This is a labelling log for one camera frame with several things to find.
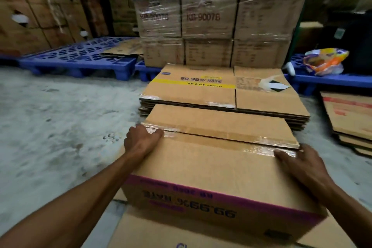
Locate flattened brown cardboard piece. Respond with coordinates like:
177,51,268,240
100,39,145,58

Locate purple-striped cardboard box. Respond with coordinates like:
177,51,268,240
121,104,329,241

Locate stack of shrink-wrapped cardboard boxes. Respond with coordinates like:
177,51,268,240
125,0,316,69

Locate stack of red-printed flattened cartons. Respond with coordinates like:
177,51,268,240
320,91,372,158

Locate white crumpled plastic wrap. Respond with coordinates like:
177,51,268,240
283,62,296,77

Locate person's right hand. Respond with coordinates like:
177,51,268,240
273,144,336,199

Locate blue plastic pallet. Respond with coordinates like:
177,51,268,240
285,54,372,96
19,36,139,81
135,60,163,82

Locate stack of yellow-striped flattened cartons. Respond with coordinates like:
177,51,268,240
139,63,311,131

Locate torn white and black label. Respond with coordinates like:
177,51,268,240
259,76,290,93

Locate black wrapped load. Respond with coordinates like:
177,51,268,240
320,12,372,74

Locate colourful plastic bag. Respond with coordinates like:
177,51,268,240
303,48,349,76

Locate person's right forearm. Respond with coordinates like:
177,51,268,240
315,182,372,248

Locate flattened cardboard sheet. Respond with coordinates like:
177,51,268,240
108,146,357,248

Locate stack of dark brown cartons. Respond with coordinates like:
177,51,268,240
102,0,139,37

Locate stack of boxes with handle holes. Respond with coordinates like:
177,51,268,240
0,0,93,53

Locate person's left forearm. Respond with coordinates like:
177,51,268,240
0,150,149,248

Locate person's left hand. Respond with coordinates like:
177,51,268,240
124,124,165,157

